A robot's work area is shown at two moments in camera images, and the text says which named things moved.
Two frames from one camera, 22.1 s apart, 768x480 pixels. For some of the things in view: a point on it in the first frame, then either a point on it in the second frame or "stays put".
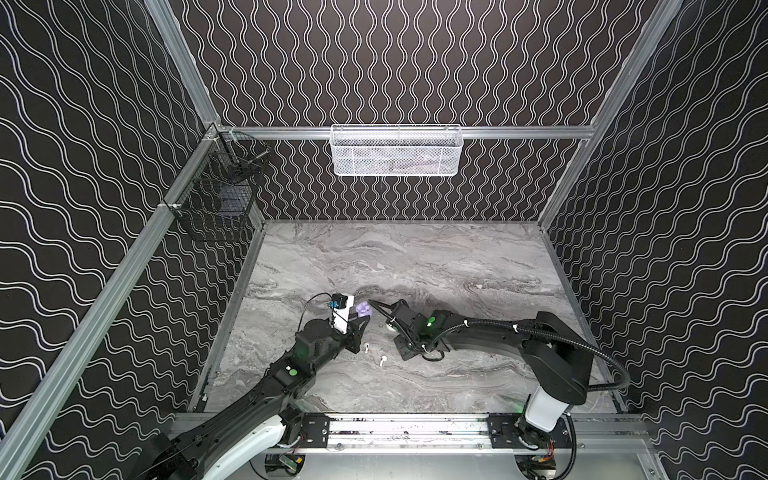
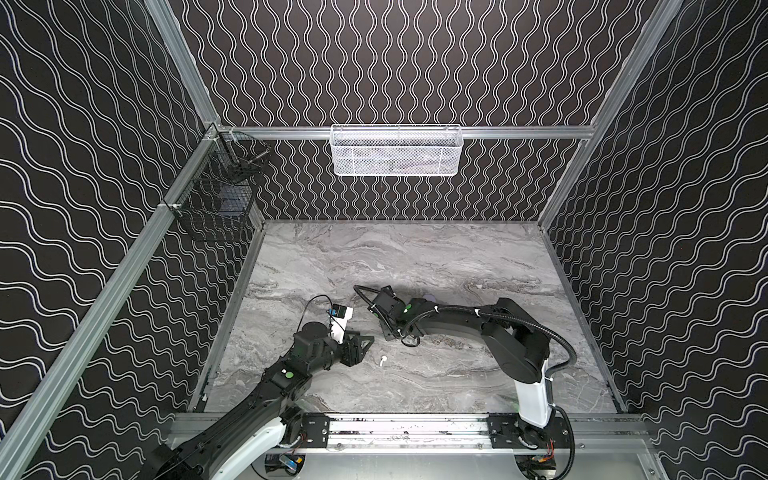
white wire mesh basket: (396, 150) stays put
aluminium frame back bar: (464, 132) stays put
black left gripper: (355, 332) → (350, 351)
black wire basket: (220, 199) stays put
